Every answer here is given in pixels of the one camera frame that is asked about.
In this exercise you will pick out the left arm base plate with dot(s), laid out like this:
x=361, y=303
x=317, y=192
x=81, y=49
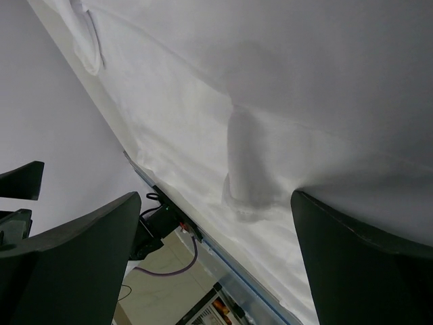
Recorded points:
x=155, y=224

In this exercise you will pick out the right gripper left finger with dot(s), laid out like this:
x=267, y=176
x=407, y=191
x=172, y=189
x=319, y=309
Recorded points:
x=70, y=274

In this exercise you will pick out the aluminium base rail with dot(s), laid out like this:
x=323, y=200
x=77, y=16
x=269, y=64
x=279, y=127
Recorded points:
x=249, y=300

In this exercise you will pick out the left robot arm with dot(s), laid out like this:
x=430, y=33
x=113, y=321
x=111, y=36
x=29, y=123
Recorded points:
x=23, y=183

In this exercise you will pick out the white t shirt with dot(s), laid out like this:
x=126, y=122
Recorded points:
x=234, y=105

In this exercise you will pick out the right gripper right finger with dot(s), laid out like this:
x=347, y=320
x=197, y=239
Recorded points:
x=360, y=274

